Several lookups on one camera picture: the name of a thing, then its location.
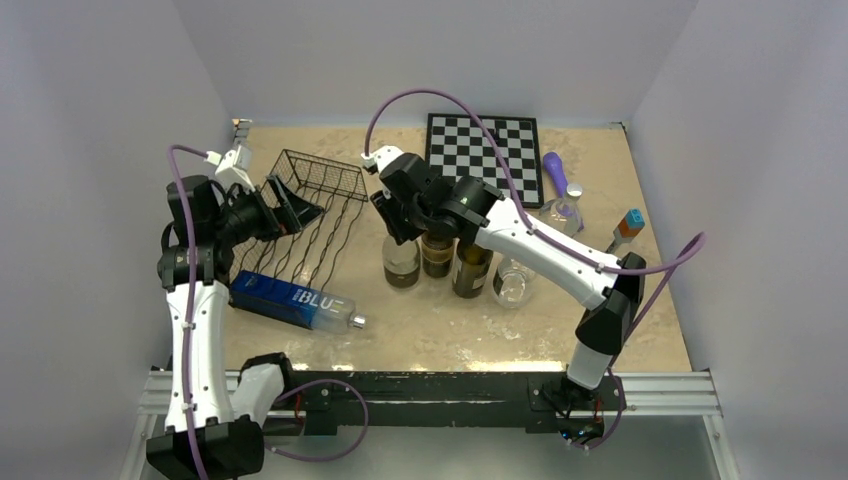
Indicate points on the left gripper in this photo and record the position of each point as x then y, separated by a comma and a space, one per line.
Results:
292, 205

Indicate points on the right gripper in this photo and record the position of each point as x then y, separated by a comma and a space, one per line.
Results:
386, 207

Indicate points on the clear wine bottle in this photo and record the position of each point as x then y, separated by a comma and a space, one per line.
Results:
401, 263

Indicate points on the green bottle grey neck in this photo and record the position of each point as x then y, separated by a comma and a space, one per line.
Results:
437, 254

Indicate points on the black wire wine rack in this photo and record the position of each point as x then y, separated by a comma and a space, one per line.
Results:
328, 197

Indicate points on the blue square bottle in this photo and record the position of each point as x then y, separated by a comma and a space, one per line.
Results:
295, 304

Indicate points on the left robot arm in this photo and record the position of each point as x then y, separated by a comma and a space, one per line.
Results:
209, 431

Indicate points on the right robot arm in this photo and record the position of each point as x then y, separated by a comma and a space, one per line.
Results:
414, 200

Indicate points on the clear bottle near silver cap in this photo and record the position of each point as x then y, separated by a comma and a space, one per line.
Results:
513, 283

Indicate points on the clear bottle silver cap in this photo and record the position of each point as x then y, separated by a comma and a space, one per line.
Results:
513, 283
563, 213

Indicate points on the clear bottle far silver cap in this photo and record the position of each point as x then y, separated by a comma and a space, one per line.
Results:
563, 213

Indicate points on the black white chessboard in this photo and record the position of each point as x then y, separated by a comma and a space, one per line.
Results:
457, 147

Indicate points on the purple flashlight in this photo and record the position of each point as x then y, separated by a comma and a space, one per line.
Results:
553, 165

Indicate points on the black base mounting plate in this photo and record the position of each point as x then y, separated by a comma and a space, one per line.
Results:
535, 402

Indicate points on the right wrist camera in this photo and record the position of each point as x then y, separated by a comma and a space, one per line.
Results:
376, 161

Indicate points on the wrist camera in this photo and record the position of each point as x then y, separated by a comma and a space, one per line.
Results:
231, 168
376, 161

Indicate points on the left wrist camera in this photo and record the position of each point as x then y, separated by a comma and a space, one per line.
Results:
231, 168

